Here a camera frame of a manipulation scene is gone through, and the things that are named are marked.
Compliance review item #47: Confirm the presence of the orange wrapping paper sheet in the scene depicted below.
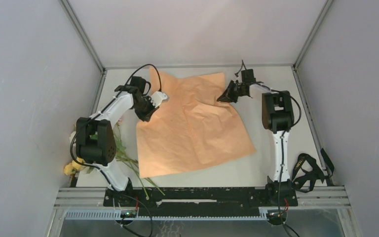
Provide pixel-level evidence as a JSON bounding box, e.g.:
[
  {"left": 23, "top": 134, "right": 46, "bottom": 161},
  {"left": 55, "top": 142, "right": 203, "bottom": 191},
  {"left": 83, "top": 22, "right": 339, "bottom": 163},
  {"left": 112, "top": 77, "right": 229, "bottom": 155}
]
[{"left": 136, "top": 68, "right": 256, "bottom": 178}]

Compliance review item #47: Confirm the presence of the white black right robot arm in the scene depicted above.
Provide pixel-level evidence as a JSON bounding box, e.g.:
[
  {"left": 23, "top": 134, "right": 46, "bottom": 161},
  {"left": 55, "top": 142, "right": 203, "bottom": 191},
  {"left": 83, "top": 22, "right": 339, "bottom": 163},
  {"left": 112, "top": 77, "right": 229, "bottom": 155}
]
[{"left": 217, "top": 80, "right": 302, "bottom": 205}]

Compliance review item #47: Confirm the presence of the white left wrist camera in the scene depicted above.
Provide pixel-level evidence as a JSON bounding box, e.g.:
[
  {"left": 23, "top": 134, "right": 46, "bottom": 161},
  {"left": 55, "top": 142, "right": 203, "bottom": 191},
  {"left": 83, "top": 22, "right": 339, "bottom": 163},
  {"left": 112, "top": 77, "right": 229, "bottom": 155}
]
[{"left": 150, "top": 91, "right": 168, "bottom": 108}]

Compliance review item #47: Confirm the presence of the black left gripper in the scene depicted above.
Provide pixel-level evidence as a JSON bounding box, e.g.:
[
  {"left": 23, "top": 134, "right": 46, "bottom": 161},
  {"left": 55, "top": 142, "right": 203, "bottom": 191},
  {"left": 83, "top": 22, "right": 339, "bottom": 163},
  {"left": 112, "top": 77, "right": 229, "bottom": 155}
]
[{"left": 133, "top": 96, "right": 159, "bottom": 122}]

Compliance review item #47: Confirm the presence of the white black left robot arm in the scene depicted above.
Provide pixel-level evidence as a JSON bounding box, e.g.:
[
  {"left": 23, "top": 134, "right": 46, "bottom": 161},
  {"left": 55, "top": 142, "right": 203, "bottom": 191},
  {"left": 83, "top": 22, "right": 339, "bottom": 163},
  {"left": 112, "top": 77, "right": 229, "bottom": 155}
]
[{"left": 70, "top": 76, "right": 168, "bottom": 206}]

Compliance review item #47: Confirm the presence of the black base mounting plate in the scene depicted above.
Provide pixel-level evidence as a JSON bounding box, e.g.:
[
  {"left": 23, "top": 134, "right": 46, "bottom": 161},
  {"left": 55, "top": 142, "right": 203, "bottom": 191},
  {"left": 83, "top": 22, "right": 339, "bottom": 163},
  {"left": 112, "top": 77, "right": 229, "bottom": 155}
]
[{"left": 103, "top": 187, "right": 299, "bottom": 218}]

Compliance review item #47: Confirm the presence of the white cable duct strip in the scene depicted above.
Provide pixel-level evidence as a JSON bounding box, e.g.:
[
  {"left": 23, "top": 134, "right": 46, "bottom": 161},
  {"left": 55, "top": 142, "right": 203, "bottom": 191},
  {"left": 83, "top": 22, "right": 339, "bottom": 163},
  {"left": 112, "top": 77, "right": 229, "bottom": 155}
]
[{"left": 65, "top": 209, "right": 269, "bottom": 221}]

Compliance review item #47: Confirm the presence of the black strap lanyard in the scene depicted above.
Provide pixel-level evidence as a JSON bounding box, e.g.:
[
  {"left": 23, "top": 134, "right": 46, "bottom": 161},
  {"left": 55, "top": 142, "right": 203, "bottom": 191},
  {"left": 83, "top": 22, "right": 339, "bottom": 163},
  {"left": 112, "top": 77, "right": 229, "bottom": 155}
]
[{"left": 291, "top": 148, "right": 335, "bottom": 194}]

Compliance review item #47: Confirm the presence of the aluminium front frame rail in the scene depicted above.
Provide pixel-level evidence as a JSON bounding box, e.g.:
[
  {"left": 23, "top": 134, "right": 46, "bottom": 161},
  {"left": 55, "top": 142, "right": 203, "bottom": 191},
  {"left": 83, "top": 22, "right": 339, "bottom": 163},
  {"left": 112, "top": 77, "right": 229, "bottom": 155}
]
[{"left": 54, "top": 186, "right": 351, "bottom": 209}]

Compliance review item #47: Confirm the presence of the yellow fake flower bunch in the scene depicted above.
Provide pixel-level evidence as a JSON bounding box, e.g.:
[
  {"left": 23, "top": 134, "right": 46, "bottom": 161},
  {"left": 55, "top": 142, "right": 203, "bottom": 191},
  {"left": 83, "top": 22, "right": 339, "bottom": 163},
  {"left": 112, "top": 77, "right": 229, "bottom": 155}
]
[{"left": 63, "top": 121, "right": 166, "bottom": 199}]

